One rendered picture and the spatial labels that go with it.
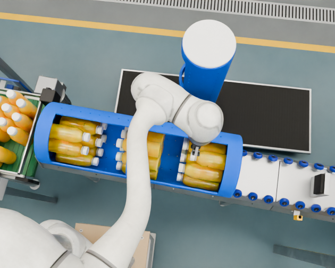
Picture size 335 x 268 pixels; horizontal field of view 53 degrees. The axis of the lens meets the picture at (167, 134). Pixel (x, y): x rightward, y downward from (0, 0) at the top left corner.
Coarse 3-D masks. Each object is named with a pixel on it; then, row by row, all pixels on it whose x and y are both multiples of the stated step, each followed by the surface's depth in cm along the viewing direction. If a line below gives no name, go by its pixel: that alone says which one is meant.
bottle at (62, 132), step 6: (54, 126) 147; (60, 126) 148; (66, 126) 148; (54, 132) 146; (60, 132) 146; (66, 132) 146; (72, 132) 146; (78, 132) 147; (84, 132) 148; (54, 138) 148; (60, 138) 147; (66, 138) 147; (72, 138) 146; (78, 138) 147
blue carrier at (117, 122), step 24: (48, 120) 142; (96, 120) 143; (120, 120) 145; (168, 144) 165; (240, 144) 141; (72, 168) 151; (96, 168) 158; (168, 168) 164; (240, 168) 137; (216, 192) 145
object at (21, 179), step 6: (24, 96) 180; (30, 96) 181; (0, 174) 170; (6, 174) 170; (12, 174) 169; (12, 180) 218; (18, 180) 176; (24, 180) 169; (30, 180) 170; (36, 180) 257; (30, 186) 249; (36, 186) 256
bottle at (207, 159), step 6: (198, 156) 144; (204, 156) 143; (210, 156) 143; (216, 156) 144; (222, 156) 144; (198, 162) 145; (204, 162) 143; (210, 162) 143; (216, 162) 143; (222, 162) 143; (216, 168) 145; (222, 168) 144
